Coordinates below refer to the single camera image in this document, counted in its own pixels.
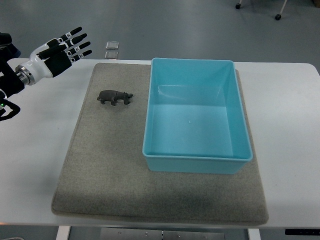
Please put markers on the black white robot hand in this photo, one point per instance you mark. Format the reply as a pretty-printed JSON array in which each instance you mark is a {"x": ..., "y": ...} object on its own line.
[{"x": 54, "y": 57}]

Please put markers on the brown toy hippo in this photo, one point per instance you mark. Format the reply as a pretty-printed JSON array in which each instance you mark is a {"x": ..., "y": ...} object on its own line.
[{"x": 113, "y": 96}]

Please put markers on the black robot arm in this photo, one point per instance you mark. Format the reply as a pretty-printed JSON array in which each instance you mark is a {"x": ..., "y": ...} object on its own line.
[{"x": 10, "y": 82}]

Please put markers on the light blue plastic box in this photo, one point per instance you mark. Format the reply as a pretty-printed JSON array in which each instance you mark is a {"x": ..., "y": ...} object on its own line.
[{"x": 195, "y": 119}]

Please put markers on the lower floor socket plate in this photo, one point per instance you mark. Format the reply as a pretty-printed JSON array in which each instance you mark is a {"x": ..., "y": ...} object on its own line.
[{"x": 111, "y": 55}]

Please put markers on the floor socket plate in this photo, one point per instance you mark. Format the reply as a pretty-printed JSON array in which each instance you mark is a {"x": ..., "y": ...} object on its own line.
[
  {"x": 112, "y": 45},
  {"x": 111, "y": 55}
]

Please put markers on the upper floor socket plate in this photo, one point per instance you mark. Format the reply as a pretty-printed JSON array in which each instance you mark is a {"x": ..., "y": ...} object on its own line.
[{"x": 112, "y": 45}]

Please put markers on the grey felt mat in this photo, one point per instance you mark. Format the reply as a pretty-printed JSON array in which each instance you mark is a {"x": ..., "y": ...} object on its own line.
[{"x": 105, "y": 175}]

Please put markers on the metal table crossbar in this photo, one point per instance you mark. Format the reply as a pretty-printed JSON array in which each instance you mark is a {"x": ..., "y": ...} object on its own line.
[{"x": 148, "y": 234}]

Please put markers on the left cart caster wheel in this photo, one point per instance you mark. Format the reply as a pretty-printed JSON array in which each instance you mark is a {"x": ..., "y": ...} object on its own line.
[{"x": 238, "y": 6}]

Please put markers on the cart caster wheel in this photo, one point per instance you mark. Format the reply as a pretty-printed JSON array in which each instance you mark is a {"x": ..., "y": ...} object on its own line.
[
  {"x": 238, "y": 6},
  {"x": 278, "y": 17}
]

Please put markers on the right cart caster wheel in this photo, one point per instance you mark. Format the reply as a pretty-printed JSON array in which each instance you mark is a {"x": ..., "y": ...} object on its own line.
[{"x": 278, "y": 17}]

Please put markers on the black table control panel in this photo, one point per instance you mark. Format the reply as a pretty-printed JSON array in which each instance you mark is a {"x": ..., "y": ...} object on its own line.
[{"x": 302, "y": 232}]

